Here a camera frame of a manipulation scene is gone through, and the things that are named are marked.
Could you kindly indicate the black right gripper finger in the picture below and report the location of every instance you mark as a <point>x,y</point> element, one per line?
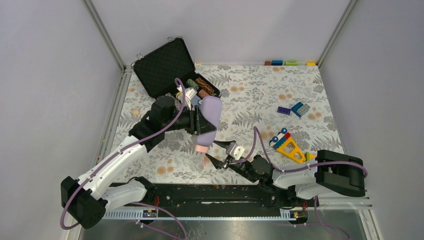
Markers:
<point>227,145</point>
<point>218,164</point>

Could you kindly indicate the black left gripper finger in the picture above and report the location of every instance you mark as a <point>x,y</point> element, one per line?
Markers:
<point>198,113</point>
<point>203,126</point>

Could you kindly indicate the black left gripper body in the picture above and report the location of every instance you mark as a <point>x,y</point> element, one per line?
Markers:
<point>199,120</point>

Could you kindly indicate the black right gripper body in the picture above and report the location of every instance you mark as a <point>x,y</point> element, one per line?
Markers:
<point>227,159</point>

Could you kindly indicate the lilac umbrella zip case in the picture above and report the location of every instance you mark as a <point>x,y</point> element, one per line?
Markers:
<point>211,107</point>

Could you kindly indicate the pink folding umbrella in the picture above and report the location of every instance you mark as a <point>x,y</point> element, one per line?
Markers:
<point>203,150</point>

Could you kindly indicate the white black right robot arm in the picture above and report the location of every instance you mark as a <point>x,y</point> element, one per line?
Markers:
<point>328,172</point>

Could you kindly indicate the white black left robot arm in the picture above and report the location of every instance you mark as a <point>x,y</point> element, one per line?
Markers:
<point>88,197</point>

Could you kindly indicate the red chip stack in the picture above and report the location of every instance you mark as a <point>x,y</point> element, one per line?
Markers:
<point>202,94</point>

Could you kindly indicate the orange black chip stack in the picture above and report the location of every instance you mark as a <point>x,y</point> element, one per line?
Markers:
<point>205,86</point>

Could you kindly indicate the green chip stack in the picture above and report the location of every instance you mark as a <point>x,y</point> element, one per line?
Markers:
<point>192,84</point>

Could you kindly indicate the yellow toy brick vehicle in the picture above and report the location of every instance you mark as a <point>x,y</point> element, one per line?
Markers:
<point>284,144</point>

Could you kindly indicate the black poker chip case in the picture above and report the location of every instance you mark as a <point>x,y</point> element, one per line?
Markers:
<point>158,69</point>

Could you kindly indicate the floral table cloth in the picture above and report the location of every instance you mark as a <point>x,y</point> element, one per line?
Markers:
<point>250,96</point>

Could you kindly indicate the purple toy brick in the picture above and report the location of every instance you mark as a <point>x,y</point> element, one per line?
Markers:
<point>283,110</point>

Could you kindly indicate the blue toy brick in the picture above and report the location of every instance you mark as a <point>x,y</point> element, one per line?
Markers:
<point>295,109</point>

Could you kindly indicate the grey toy brick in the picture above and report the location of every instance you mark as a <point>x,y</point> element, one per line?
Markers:
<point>303,109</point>

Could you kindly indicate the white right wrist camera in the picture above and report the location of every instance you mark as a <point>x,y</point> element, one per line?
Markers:
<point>236,152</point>

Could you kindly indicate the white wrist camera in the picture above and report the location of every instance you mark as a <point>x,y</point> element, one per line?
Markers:
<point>187,96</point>
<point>236,152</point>

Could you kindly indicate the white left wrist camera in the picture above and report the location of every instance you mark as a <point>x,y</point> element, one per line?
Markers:
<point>187,96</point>

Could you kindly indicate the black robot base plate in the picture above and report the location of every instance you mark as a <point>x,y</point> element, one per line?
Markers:
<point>223,201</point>

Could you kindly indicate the aluminium frame rail left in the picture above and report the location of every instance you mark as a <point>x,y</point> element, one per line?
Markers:
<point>120,87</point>

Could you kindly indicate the aluminium frame rail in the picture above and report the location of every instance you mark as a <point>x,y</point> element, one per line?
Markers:
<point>120,87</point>
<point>338,28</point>

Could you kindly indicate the blue block at wall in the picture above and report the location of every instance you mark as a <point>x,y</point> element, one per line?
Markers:
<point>277,62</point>

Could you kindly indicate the green block at wall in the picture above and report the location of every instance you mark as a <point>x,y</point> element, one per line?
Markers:
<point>291,62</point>

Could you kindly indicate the aluminium frame rail right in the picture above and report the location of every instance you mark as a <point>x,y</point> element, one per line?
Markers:
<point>338,28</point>

